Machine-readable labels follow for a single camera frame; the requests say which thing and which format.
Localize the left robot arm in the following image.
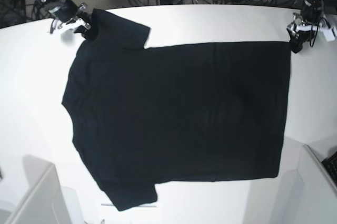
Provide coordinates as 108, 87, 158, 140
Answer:
286, 0, 336, 54

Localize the black T-shirt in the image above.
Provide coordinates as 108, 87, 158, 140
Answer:
62, 9, 291, 211

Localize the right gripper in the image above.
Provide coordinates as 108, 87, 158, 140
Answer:
48, 0, 98, 40

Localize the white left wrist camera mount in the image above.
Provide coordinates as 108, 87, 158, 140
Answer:
295, 15, 336, 42

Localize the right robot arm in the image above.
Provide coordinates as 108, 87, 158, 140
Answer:
36, 0, 98, 39

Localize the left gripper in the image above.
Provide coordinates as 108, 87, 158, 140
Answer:
286, 13, 322, 53

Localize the black keyboard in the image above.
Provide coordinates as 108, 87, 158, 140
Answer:
322, 152, 337, 184

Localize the white right partition panel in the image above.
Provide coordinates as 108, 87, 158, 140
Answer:
269, 145, 336, 224

